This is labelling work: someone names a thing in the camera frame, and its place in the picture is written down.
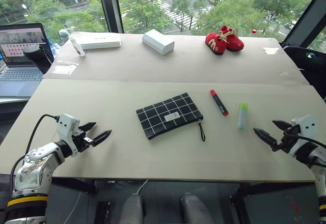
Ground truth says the dark window pillar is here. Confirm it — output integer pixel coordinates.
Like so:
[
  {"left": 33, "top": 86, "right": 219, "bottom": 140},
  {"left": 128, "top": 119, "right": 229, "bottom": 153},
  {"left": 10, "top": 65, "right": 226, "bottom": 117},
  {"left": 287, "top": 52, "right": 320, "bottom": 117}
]
[{"left": 96, "top": 0, "right": 125, "bottom": 34}]

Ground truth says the red black marker pen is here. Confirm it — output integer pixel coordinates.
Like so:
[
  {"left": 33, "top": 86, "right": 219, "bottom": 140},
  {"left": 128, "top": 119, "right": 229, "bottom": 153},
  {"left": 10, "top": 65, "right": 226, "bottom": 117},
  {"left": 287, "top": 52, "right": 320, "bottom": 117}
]
[{"left": 210, "top": 89, "right": 229, "bottom": 117}]

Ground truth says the dark rounded shape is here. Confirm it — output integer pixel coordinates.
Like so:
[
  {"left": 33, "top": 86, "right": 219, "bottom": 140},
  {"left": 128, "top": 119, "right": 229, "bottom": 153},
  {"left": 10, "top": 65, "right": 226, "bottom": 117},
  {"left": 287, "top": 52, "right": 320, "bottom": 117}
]
[
  {"left": 180, "top": 192, "right": 215, "bottom": 224},
  {"left": 121, "top": 193, "right": 146, "bottom": 224}
]

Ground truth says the red shoe with yellow M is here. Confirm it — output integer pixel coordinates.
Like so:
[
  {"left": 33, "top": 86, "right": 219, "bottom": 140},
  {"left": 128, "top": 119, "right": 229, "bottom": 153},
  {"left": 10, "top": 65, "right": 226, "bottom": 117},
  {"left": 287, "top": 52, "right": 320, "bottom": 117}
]
[{"left": 205, "top": 32, "right": 228, "bottom": 56}]

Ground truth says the black checkered pencil pouch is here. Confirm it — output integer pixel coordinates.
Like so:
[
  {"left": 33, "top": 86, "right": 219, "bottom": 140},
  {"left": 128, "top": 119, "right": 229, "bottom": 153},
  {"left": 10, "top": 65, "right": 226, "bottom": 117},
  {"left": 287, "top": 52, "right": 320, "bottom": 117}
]
[{"left": 135, "top": 92, "right": 206, "bottom": 143}]

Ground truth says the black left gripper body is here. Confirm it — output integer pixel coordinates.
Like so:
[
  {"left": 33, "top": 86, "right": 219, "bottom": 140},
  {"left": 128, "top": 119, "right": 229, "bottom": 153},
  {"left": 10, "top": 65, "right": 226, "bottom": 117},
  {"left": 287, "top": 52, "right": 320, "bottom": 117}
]
[{"left": 72, "top": 130, "right": 93, "bottom": 154}]

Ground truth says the dark slanted window frame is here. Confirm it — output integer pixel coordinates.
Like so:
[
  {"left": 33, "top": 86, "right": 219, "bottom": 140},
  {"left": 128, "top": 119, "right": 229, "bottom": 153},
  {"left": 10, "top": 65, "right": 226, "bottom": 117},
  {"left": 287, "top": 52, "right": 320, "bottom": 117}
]
[{"left": 281, "top": 0, "right": 326, "bottom": 49}]

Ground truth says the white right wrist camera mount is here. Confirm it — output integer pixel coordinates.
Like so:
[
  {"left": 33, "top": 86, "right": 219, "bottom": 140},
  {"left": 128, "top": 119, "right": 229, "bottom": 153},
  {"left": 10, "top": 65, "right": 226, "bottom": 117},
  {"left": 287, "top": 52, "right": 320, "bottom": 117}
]
[{"left": 291, "top": 114, "right": 319, "bottom": 138}]

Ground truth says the white rectangular box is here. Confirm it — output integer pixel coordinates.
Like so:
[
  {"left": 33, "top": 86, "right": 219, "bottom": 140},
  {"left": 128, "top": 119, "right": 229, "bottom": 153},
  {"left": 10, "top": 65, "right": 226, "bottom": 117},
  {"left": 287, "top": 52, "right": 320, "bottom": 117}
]
[{"left": 142, "top": 29, "right": 176, "bottom": 55}]

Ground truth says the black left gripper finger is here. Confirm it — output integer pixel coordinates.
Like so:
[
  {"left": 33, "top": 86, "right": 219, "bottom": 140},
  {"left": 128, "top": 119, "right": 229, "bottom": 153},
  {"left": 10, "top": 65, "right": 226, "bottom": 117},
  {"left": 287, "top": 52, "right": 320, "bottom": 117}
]
[
  {"left": 78, "top": 122, "right": 97, "bottom": 133},
  {"left": 91, "top": 129, "right": 113, "bottom": 147}
]

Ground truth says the small white device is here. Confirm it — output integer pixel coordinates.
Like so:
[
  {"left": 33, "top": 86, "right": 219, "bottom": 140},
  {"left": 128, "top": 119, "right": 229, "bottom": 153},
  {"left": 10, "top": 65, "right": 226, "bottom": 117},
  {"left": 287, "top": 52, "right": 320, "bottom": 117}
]
[{"left": 69, "top": 37, "right": 87, "bottom": 58}]

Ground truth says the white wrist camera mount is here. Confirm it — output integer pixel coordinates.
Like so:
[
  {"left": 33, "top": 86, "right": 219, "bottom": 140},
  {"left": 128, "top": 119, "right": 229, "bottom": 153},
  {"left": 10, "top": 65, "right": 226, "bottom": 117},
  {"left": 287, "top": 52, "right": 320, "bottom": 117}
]
[
  {"left": 56, "top": 113, "right": 80, "bottom": 157},
  {"left": 291, "top": 114, "right": 319, "bottom": 138}
]

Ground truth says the grey gooseneck lamp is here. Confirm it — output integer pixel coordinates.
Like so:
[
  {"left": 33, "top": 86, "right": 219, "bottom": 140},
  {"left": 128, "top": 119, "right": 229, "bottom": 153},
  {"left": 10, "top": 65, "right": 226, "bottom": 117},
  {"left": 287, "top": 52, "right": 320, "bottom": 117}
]
[{"left": 55, "top": 18, "right": 70, "bottom": 44}]

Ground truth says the green capped highlighter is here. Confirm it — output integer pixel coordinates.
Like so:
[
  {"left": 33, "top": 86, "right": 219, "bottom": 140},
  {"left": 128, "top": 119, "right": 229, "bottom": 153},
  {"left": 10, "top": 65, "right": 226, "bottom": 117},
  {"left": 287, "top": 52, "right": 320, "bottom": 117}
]
[{"left": 237, "top": 102, "right": 249, "bottom": 130}]

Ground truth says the red shoe with beige lace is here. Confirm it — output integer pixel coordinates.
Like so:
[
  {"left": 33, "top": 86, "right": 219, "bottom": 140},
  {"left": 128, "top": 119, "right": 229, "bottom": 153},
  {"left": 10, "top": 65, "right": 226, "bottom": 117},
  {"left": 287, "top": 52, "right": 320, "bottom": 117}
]
[{"left": 219, "top": 25, "right": 245, "bottom": 52}]

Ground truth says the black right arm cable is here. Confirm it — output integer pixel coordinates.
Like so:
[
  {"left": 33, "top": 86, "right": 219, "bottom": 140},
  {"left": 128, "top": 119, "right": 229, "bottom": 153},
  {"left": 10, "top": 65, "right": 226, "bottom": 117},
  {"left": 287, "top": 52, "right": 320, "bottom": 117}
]
[{"left": 284, "top": 131, "right": 326, "bottom": 169}]

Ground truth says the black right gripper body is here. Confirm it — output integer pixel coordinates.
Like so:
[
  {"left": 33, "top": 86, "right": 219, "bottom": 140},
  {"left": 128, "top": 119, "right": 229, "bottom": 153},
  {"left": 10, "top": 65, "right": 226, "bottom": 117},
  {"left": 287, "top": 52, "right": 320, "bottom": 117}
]
[{"left": 270, "top": 126, "right": 302, "bottom": 154}]

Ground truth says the clear plastic bag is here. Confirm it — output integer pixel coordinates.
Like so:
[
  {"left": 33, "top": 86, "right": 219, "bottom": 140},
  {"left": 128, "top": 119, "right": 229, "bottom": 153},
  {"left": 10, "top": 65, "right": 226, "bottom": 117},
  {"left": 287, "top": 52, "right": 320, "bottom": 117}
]
[{"left": 51, "top": 60, "right": 80, "bottom": 76}]

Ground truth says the black machine with green light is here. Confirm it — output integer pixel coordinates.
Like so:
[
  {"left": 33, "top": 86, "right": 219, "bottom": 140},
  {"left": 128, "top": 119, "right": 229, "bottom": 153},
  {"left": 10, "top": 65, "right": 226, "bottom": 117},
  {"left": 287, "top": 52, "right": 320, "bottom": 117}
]
[{"left": 282, "top": 45, "right": 326, "bottom": 100}]

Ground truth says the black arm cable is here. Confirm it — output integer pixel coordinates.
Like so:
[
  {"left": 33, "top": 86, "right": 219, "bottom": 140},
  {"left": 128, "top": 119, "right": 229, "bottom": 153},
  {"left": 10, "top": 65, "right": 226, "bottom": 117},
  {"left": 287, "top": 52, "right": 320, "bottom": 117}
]
[
  {"left": 9, "top": 114, "right": 61, "bottom": 192},
  {"left": 284, "top": 131, "right": 326, "bottom": 169}
]

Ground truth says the flat white box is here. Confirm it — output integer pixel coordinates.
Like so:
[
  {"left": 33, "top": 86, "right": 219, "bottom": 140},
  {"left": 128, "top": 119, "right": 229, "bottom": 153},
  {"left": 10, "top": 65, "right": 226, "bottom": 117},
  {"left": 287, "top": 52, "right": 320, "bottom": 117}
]
[{"left": 75, "top": 32, "right": 122, "bottom": 51}]

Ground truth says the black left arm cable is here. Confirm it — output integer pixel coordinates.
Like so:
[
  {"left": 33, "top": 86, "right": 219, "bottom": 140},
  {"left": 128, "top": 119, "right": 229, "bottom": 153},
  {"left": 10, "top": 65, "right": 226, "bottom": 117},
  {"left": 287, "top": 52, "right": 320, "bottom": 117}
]
[{"left": 9, "top": 114, "right": 61, "bottom": 192}]

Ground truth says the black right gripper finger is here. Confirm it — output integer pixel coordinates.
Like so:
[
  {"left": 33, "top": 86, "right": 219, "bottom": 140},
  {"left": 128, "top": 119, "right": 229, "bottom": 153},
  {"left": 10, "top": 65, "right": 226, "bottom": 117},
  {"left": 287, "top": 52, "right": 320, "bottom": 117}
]
[
  {"left": 272, "top": 120, "right": 292, "bottom": 132},
  {"left": 253, "top": 127, "right": 278, "bottom": 148}
]

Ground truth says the white cable under table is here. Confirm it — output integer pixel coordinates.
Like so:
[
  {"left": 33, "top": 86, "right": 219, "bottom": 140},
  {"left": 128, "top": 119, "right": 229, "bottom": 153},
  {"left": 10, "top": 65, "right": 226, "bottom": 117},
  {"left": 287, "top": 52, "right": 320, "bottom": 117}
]
[{"left": 135, "top": 179, "right": 149, "bottom": 195}]

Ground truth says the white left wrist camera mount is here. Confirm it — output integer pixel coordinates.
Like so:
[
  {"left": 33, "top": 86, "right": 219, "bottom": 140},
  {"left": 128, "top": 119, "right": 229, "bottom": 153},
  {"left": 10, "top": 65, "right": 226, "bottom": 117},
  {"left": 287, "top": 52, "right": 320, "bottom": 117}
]
[{"left": 56, "top": 113, "right": 80, "bottom": 157}]

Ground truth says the open laptop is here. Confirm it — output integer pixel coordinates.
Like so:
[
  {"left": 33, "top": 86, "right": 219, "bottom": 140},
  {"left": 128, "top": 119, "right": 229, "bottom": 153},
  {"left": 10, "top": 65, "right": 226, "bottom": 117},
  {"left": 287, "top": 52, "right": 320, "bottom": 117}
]
[{"left": 0, "top": 22, "right": 49, "bottom": 98}]

